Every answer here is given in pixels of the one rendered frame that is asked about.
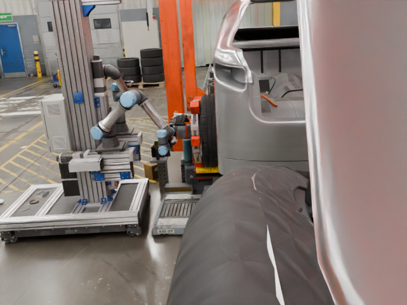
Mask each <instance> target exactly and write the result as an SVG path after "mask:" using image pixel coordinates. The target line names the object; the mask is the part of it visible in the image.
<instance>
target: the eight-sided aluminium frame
mask: <svg viewBox="0 0 407 305"><path fill-rule="evenodd" d="M193 101H199V105H200V100H193ZM199 117H200V114H196V123H195V124H194V114H192V115H191V136H194V131H196V135H197V136H199ZM200 141H201V138H200ZM192 150H193V156H194V162H195V163H202V141H201V143H200V147H199V146H193V147H192ZM198 156H199V157H198Z"/></svg>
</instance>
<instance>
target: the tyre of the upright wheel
mask: <svg viewBox="0 0 407 305"><path fill-rule="evenodd" d="M200 127H201V141H202V156H203V163H204V166H206V167H210V166H218V162H217V137H216V112H215V98H214V94H213V95H211V94H208V95H207V94H203V95H202V96H201V101H200Z"/></svg>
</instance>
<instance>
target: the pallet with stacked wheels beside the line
mask: <svg viewBox="0 0 407 305"><path fill-rule="evenodd" d="M140 56H141V67H140V63H139V58H138V57H126V58H120V59H117V67H118V70H119V72H120V73H124V74H125V76H124V80H126V81H130V80H132V81H134V82H132V84H131V86H130V87H127V88H128V89H129V90H130V89H143V88H164V87H165V75H164V66H163V59H162V56H163V53H162V48H146V49H141V50H140ZM141 70H142V74H143V75H142V77H141ZM142 78H143V80H142ZM137 85H138V86H137ZM157 86H159V87H157ZM132 87H138V88H132Z"/></svg>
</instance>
